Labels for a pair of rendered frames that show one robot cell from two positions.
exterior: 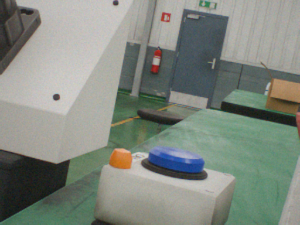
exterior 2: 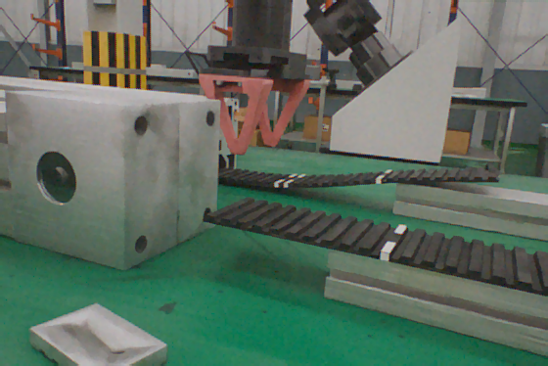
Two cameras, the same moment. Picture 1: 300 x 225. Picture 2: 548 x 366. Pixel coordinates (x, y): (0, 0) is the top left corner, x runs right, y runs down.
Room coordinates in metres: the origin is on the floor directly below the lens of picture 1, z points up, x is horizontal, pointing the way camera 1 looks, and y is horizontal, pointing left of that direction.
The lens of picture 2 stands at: (0.56, -0.68, 0.90)
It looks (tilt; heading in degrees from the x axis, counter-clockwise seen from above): 13 degrees down; 96
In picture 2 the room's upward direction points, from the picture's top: 4 degrees clockwise
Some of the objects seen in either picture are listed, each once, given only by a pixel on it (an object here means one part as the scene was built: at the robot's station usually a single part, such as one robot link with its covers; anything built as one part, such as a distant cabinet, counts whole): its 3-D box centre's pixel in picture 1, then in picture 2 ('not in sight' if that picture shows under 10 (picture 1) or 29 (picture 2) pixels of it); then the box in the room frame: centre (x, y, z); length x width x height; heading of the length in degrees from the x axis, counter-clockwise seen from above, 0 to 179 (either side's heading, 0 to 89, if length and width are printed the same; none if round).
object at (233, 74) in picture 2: not in sight; (246, 105); (0.48, -0.22, 0.86); 0.07 x 0.07 x 0.09; 73
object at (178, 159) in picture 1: (174, 164); not in sight; (0.36, -0.02, 0.84); 0.04 x 0.04 x 0.02
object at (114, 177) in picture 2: not in sight; (135, 163); (0.43, -0.37, 0.83); 0.12 x 0.09 x 0.10; 73
